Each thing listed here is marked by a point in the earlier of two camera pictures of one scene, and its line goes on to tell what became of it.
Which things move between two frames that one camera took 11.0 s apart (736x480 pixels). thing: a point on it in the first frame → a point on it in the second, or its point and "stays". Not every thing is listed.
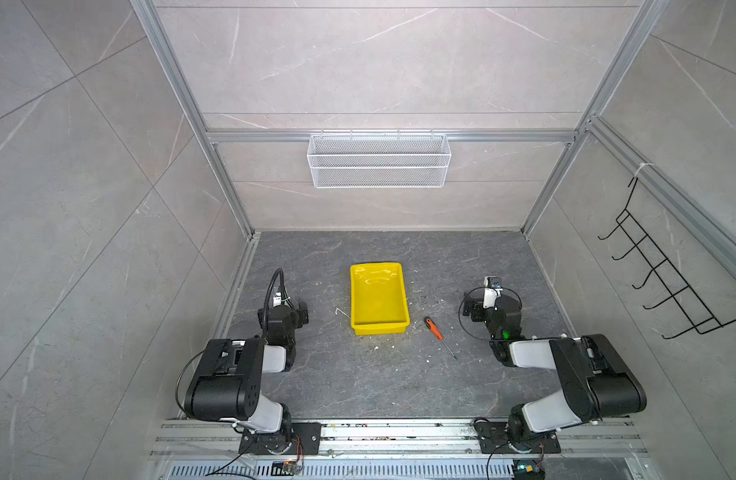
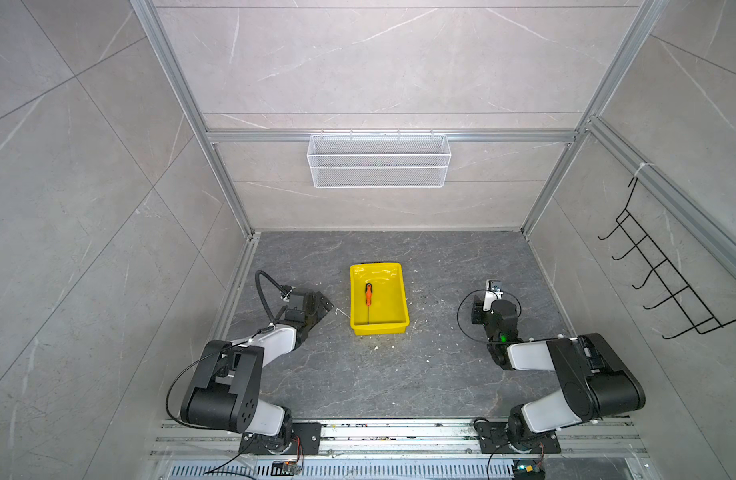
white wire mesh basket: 379,160 stays
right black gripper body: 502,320 stays
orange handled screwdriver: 434,328 → 368,299
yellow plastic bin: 378,299 stays
